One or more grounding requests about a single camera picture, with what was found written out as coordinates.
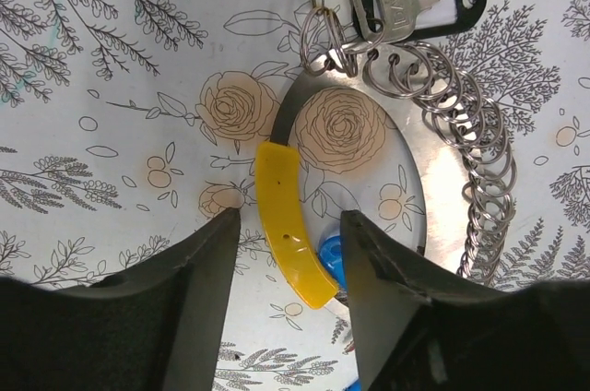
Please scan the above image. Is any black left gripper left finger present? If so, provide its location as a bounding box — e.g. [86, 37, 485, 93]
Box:
[1, 208, 241, 390]

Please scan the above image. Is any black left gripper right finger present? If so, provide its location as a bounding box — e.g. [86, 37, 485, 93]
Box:
[340, 210, 589, 390]

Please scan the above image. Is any metal keyring hoop yellow handle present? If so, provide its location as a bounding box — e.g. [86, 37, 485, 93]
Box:
[254, 6, 518, 311]

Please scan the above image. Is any black key tag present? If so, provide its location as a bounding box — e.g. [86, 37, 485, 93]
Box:
[352, 0, 488, 41]

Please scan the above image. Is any blue key tag on ring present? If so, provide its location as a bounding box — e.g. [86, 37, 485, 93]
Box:
[317, 234, 347, 290]

